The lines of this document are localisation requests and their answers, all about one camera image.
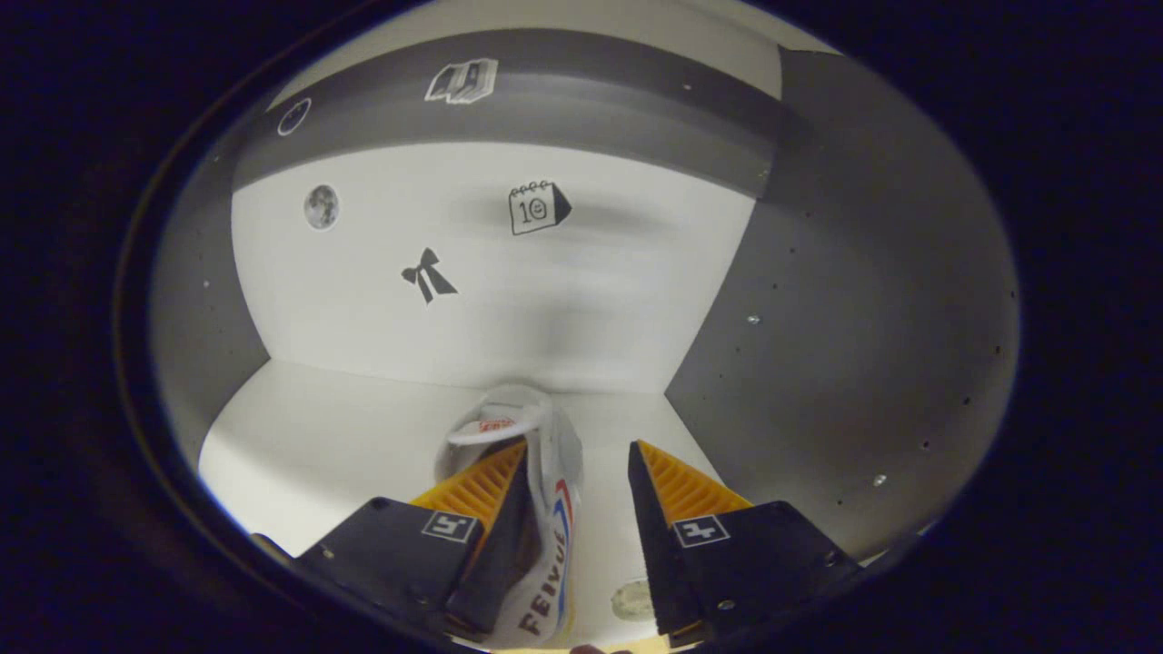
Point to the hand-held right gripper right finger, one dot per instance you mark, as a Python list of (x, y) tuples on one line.
[(659, 545)]

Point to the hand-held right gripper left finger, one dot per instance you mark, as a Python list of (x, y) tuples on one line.
[(495, 563)]

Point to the white canvas shoe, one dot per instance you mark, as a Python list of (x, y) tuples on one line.
[(550, 554)]

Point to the white and grey shoe cabinet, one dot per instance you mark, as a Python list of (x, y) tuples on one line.
[(545, 300)]

